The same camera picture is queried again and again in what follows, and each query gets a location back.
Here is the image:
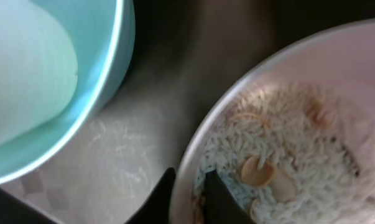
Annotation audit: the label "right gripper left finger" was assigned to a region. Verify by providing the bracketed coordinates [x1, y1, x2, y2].
[126, 167, 176, 224]

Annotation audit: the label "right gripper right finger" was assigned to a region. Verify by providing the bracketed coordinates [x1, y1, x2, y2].
[204, 170, 254, 224]

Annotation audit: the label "leftover rice and scraps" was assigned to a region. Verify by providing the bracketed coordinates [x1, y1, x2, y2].
[192, 85, 375, 223]

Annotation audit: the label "white cup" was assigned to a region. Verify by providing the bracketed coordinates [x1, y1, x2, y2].
[0, 0, 78, 145]

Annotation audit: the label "brown serving tray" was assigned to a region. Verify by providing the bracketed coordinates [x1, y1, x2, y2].
[0, 0, 375, 223]

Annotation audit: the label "light blue bowl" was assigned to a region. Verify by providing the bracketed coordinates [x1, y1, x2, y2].
[0, 0, 136, 185]

